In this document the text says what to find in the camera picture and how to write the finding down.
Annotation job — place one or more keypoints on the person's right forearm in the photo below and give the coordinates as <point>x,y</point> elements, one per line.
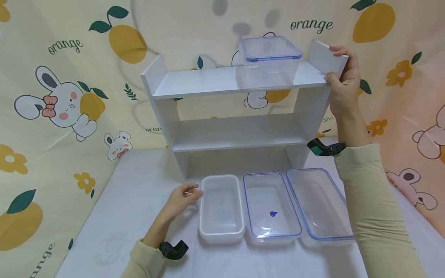
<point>372,208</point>

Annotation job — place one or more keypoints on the person's right thumb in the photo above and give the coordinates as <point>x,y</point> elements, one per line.
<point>333,83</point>

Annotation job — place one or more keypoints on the person's left forearm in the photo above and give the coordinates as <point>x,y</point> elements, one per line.
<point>149,247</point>

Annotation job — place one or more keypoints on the square clear container blue lid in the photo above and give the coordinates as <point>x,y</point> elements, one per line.
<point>269,58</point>

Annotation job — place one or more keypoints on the white rectangular plastic container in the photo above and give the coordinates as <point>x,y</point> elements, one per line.
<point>221,210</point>

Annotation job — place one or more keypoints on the white wooden shelf unit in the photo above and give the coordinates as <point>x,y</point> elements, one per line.
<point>208,80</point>

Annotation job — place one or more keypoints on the person's left fingers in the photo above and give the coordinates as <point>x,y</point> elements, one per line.
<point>189,187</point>

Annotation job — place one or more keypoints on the person's right hand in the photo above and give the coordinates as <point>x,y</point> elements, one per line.
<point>344,92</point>

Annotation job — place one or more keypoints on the medium clear container blue rim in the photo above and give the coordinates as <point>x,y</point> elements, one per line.
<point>271,200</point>

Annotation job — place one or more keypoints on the black wrist band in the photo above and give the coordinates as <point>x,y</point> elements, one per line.
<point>172,250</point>
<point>326,148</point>

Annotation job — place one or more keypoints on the person's left thumb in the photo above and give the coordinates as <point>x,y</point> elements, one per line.
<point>195,195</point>

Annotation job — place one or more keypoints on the person's right index finger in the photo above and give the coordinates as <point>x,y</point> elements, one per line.
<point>342,52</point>

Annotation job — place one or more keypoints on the large clear container blue rim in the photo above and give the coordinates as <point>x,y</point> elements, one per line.
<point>320,204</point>

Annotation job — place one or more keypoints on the person's left hand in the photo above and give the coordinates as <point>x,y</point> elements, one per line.
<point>179,204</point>

